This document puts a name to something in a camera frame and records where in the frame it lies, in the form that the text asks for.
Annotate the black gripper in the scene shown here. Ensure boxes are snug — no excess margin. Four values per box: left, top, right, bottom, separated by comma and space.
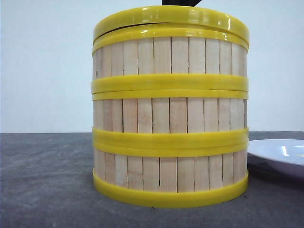
161, 0, 202, 7

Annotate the woven bamboo steamer lid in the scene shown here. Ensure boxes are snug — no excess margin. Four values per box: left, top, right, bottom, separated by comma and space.
93, 5, 249, 43

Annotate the bamboo steamer basket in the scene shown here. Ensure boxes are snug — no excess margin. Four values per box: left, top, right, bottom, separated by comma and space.
91, 24, 248, 100
92, 89, 248, 157
93, 149, 248, 208

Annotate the white plate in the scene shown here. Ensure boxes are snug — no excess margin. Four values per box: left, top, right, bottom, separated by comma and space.
248, 139, 304, 179

